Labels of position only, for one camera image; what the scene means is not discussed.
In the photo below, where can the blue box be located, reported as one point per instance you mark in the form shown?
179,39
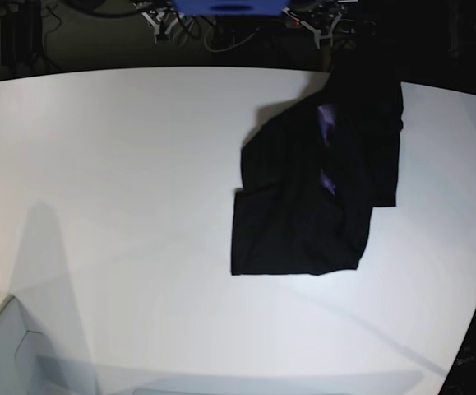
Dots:
230,7

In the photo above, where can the grey bin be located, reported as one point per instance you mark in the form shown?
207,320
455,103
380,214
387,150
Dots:
29,363

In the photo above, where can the black t-shirt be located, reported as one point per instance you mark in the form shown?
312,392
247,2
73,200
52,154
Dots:
312,174

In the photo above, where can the black device on floor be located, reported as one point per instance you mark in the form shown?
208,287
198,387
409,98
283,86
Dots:
21,29

